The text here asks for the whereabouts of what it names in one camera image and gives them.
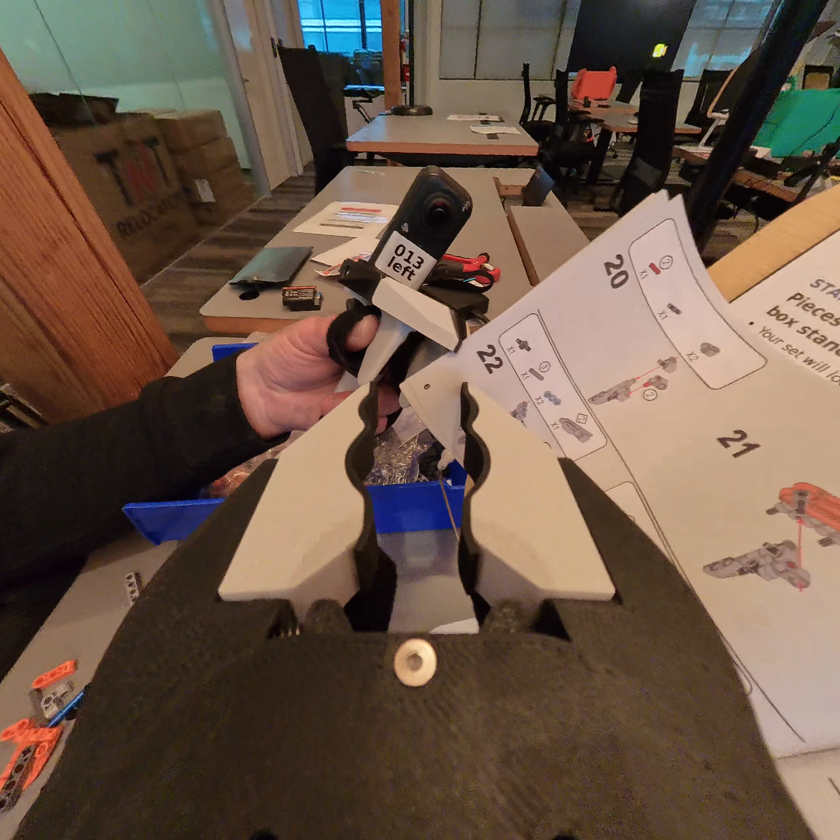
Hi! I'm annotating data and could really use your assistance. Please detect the plain cardboard box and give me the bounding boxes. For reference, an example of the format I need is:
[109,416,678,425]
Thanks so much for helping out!
[154,108,257,227]

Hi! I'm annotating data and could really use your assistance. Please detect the brown edged grey table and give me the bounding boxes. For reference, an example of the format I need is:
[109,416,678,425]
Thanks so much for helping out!
[346,113,540,158]

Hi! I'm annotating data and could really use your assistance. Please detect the small orange grey toy piece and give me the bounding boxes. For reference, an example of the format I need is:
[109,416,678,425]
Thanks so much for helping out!
[31,659,78,719]

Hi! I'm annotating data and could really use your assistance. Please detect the white paper sheet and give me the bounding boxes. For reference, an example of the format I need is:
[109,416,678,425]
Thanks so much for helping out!
[311,236,378,266]

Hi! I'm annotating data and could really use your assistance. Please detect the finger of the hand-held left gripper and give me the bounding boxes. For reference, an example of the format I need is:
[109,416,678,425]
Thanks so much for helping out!
[427,285,492,317]
[373,277,466,353]

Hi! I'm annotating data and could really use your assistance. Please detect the orange toy beam assembly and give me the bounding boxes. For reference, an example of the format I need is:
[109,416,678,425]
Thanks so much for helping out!
[0,718,64,812]

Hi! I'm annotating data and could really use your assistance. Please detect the large printed cardboard box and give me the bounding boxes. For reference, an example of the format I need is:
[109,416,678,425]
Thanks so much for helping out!
[51,121,199,283]

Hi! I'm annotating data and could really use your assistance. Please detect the clear plastic bags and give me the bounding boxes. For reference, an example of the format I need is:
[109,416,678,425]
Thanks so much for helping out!
[371,420,460,487]

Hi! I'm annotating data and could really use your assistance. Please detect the printed paper sheet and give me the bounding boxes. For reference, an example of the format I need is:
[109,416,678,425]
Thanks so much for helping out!
[293,200,398,238]

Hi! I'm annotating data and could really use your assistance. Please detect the wooden pillar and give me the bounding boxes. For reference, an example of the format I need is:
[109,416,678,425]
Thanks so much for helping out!
[0,46,179,424]

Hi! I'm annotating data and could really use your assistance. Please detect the toy instruction booklet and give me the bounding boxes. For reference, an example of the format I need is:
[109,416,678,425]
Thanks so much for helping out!
[399,189,840,759]

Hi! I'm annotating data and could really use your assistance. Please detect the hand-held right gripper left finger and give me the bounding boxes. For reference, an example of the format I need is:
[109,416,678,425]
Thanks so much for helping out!
[218,382,398,605]

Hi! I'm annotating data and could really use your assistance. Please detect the page holder wire white tip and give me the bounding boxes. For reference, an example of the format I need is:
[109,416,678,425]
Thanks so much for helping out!
[435,453,462,540]

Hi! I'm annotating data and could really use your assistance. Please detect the person's left forearm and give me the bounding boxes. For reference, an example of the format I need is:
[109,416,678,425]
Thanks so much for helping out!
[0,357,290,592]

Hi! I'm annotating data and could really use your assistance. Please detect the grey top table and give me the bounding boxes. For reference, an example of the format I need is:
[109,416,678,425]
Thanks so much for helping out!
[200,165,532,336]

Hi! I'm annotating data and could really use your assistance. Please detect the orange chair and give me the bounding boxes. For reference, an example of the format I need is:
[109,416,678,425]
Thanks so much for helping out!
[570,66,618,109]

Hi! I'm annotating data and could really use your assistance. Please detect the blue toy axle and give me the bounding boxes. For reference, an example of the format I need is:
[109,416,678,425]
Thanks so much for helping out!
[49,686,89,727]

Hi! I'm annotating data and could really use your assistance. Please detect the dark flat pouch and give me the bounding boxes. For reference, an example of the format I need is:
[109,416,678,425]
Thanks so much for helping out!
[228,246,315,287]

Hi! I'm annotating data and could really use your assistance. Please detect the blue plastic bin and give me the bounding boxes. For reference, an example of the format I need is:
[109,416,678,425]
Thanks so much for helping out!
[122,341,470,547]

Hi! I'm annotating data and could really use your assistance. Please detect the green cloth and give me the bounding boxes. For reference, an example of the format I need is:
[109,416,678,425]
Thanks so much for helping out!
[755,88,840,158]

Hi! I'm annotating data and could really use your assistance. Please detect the red-handled scissors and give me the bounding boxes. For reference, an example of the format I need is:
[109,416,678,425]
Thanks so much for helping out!
[430,249,501,290]

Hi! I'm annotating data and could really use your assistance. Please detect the black office chair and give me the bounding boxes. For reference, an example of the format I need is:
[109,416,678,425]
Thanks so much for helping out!
[617,69,685,214]

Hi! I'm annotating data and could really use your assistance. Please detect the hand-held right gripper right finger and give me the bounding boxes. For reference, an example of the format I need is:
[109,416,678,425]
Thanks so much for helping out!
[456,382,616,603]

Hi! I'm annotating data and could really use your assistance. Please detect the person's left hand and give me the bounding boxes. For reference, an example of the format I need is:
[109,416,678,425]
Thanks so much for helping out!
[235,314,403,441]

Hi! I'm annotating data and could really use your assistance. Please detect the tall black chair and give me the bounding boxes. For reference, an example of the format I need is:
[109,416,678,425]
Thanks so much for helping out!
[279,42,350,194]

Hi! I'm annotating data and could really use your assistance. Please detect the black pole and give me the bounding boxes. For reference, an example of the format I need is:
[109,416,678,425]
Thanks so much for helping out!
[682,0,834,250]

